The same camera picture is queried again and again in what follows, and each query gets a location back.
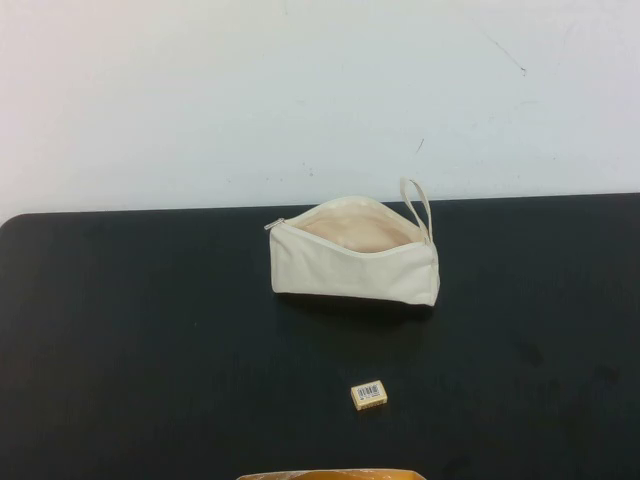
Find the cream canvas pencil case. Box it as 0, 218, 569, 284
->
263, 177, 435, 305

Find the small yellow barcode eraser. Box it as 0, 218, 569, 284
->
351, 382, 389, 413

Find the yellow cardboard box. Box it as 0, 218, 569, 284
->
235, 468, 424, 480

